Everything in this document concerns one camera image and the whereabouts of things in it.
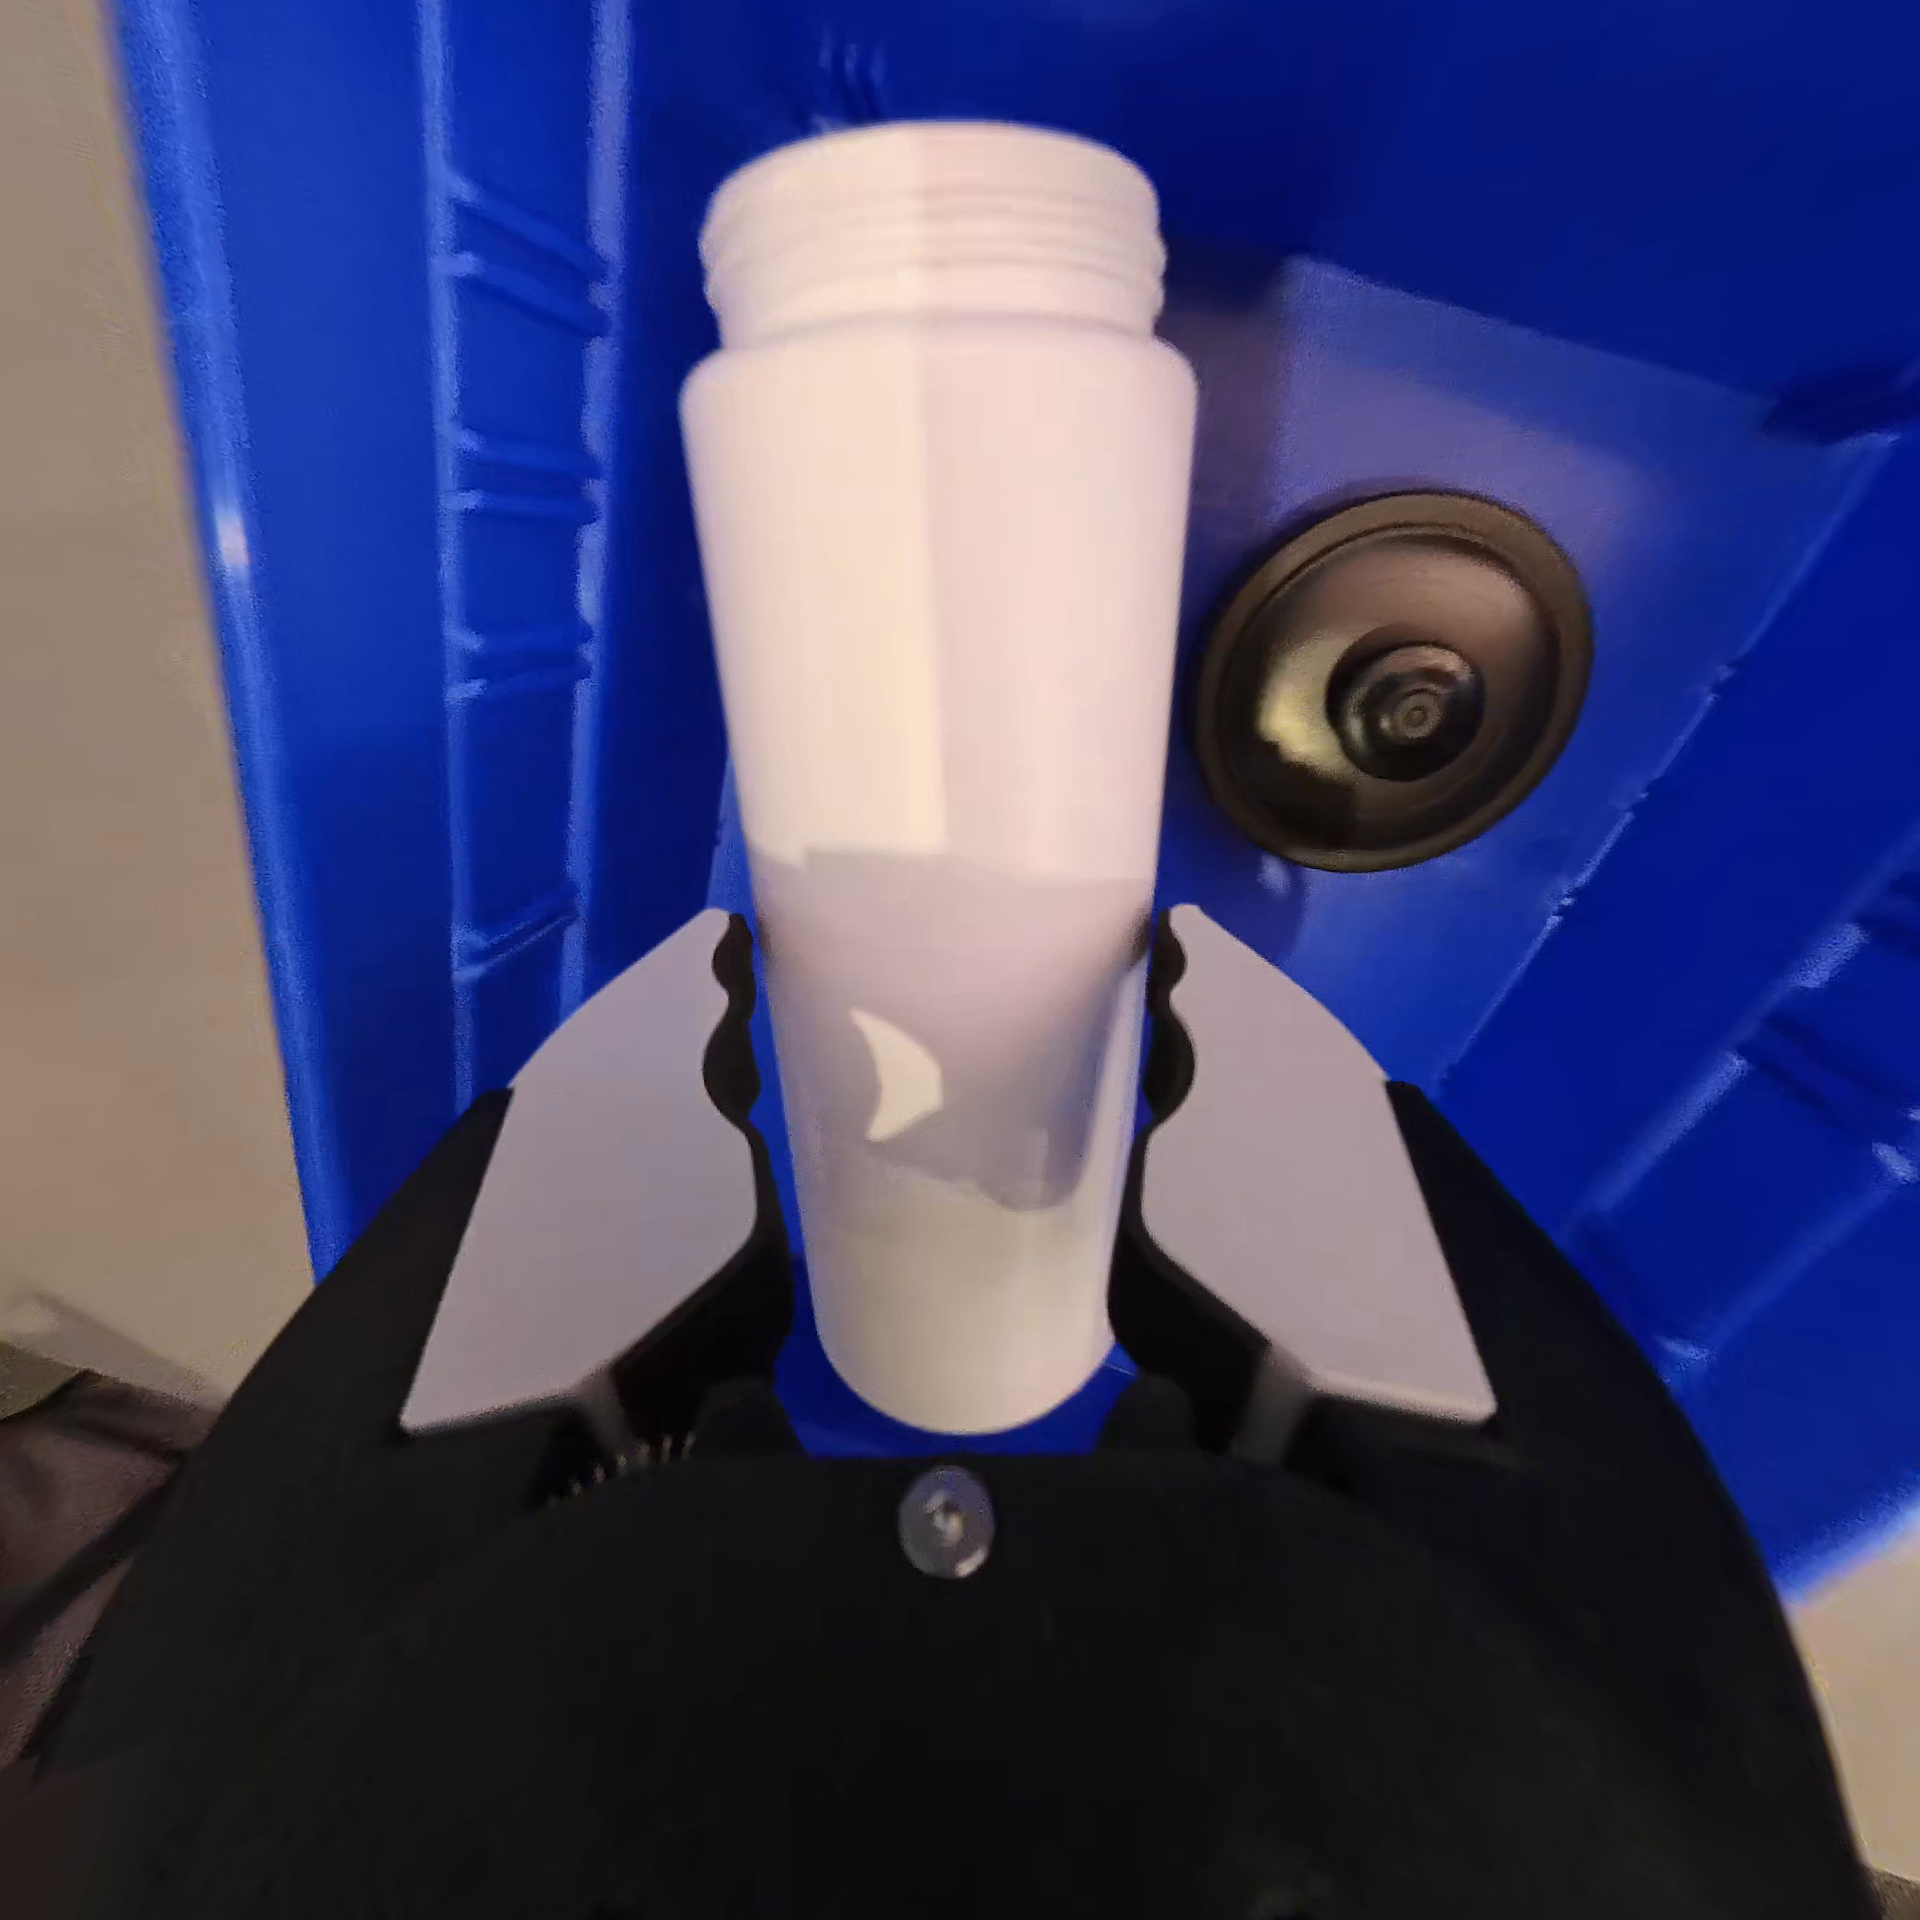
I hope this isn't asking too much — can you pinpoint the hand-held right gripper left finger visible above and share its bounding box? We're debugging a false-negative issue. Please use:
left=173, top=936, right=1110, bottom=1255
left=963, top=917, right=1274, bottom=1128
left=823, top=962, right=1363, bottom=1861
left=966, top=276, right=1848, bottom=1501
left=397, top=912, right=792, bottom=1432

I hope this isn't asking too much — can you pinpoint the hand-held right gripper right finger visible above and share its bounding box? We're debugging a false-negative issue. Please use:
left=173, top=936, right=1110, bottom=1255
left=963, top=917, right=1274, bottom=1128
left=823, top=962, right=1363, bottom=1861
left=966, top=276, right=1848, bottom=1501
left=1110, top=903, right=1500, bottom=1426

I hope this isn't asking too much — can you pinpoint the black bottle lid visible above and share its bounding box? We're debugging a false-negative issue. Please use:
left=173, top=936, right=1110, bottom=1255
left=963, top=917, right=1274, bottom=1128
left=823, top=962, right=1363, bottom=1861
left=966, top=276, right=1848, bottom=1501
left=1195, top=490, right=1595, bottom=872

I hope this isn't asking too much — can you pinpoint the white bottle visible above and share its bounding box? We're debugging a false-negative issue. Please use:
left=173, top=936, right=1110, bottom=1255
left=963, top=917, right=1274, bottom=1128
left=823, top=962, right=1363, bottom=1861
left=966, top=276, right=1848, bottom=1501
left=679, top=118, right=1199, bottom=1432

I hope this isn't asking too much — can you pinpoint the blue plastic object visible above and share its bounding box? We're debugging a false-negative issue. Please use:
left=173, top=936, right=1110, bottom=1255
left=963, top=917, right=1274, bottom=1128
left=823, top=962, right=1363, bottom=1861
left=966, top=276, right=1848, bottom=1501
left=111, top=0, right=1920, bottom=1600

